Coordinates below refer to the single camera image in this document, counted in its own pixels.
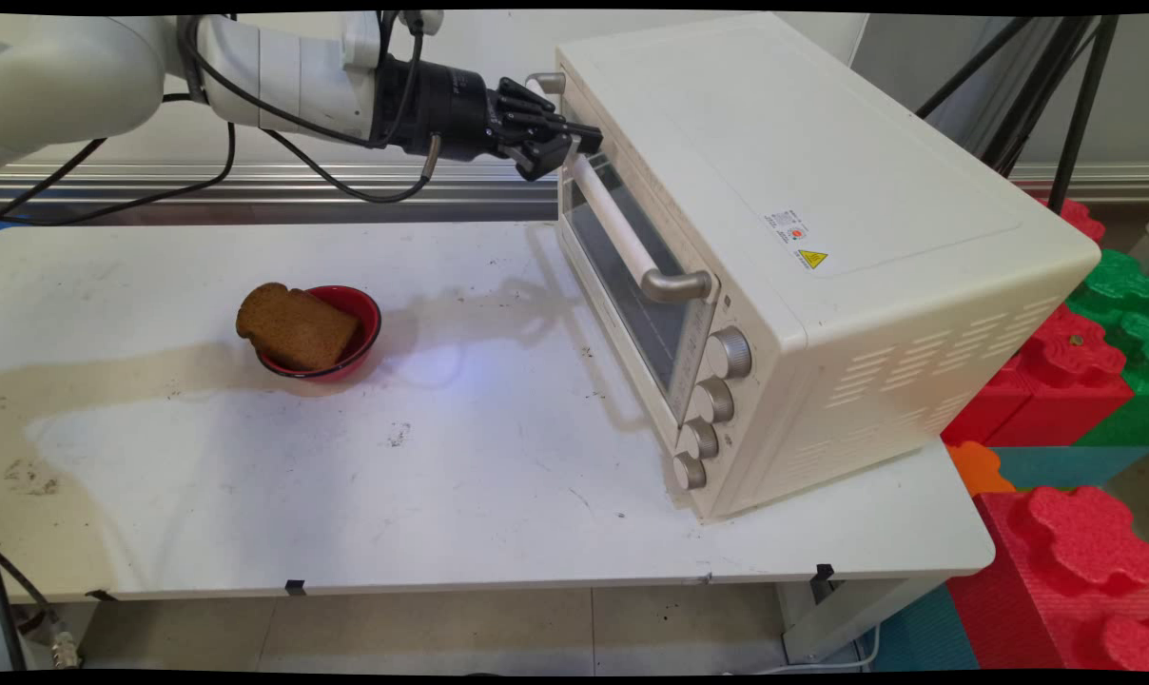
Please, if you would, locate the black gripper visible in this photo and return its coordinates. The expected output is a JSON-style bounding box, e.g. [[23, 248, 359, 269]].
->
[[374, 57, 605, 184]]

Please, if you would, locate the oven glass door with handle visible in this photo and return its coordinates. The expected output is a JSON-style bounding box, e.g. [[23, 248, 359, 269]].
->
[[524, 71, 724, 431]]

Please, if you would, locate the red bowl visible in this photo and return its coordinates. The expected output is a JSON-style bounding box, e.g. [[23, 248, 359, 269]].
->
[[253, 284, 385, 382]]

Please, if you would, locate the brown toast slice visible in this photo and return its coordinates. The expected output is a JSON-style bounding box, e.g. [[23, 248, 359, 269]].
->
[[235, 281, 362, 373]]

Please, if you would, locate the cream toaster oven body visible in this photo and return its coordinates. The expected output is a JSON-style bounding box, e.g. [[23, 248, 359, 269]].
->
[[554, 11, 1104, 523]]

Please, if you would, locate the small red foam block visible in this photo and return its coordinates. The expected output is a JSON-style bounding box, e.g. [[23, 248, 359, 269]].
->
[[1033, 196, 1106, 245]]

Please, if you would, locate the black tripod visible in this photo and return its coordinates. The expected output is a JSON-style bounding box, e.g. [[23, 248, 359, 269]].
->
[[916, 13, 1123, 216]]

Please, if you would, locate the orange foam block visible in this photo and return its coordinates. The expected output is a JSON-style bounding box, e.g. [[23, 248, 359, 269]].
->
[[946, 440, 1019, 499]]

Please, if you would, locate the white table leg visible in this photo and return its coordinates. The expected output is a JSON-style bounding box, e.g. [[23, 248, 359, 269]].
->
[[777, 569, 958, 665]]

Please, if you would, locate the green foam block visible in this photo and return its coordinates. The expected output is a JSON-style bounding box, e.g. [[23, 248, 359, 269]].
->
[[1067, 248, 1149, 449]]

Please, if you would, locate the teal foam block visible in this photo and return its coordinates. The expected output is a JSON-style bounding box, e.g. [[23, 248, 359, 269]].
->
[[987, 445, 1149, 492]]

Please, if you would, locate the teal foam floor mat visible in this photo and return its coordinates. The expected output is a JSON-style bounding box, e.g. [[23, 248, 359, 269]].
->
[[858, 580, 981, 673]]

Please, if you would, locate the large red foam block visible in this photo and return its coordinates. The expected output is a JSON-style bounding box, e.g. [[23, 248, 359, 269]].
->
[[945, 484, 1149, 673]]

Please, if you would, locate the aluminium rail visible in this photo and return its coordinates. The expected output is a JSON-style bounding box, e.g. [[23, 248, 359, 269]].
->
[[0, 162, 1149, 227]]

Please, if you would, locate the black cable with brass plug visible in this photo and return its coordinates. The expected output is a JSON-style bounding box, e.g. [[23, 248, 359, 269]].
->
[[259, 126, 442, 206]]

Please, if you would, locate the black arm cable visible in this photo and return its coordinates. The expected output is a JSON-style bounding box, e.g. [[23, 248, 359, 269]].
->
[[0, 93, 238, 227]]

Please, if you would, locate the white floor cable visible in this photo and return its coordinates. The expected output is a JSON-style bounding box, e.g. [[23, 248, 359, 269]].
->
[[722, 622, 882, 677]]

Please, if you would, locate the black cable with metal connector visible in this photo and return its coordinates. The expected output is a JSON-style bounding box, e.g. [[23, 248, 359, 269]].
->
[[0, 549, 83, 670]]

